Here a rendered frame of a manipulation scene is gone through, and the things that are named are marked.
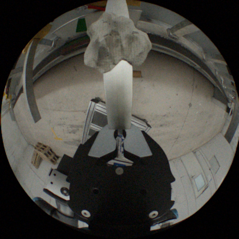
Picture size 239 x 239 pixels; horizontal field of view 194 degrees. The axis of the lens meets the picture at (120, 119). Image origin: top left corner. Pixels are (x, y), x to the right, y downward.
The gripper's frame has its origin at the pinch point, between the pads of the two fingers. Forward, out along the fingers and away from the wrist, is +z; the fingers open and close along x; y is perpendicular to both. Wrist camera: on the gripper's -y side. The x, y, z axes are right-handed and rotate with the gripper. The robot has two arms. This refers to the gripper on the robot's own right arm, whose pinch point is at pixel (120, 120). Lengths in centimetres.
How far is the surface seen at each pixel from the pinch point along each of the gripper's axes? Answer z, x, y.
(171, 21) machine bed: 17, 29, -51
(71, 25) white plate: 4.7, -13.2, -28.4
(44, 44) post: 5.6, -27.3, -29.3
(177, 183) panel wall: -14, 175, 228
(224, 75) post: 2, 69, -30
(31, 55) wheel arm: -1.4, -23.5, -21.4
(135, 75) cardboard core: 75, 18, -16
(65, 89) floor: 82, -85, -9
